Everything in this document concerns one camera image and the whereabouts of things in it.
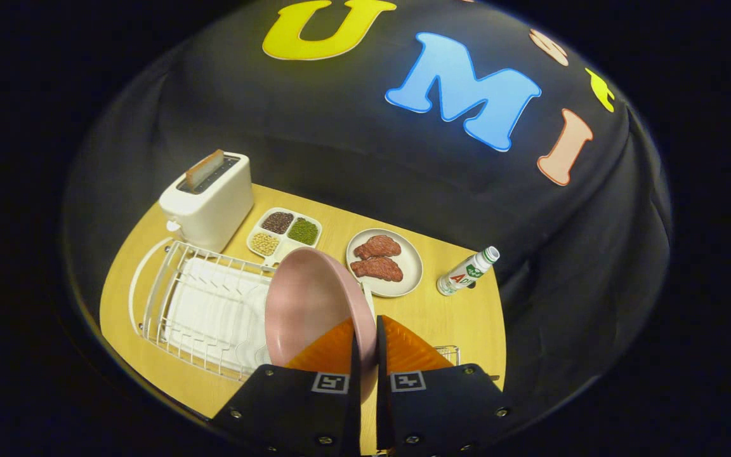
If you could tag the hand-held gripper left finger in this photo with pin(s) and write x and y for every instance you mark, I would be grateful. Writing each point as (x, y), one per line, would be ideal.
(354, 419)

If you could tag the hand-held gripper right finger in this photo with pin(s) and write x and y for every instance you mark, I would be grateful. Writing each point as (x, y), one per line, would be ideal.
(383, 412)

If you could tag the pink plate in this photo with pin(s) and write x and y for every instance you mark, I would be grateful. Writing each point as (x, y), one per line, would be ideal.
(308, 304)

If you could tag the beige plate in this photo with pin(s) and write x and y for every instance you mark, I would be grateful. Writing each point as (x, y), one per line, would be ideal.
(411, 260)

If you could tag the white green drink bottle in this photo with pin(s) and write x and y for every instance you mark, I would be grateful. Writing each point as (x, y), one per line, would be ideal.
(464, 274)

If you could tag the white drip tray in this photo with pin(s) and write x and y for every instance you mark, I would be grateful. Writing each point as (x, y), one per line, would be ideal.
(213, 311)

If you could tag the divided tray of beans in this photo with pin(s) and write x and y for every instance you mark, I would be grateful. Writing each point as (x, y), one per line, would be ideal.
(286, 241)

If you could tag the white toaster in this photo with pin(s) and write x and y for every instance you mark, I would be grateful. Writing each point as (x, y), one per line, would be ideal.
(213, 209)

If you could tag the toast slice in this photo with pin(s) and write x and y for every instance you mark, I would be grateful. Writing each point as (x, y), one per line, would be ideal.
(204, 170)

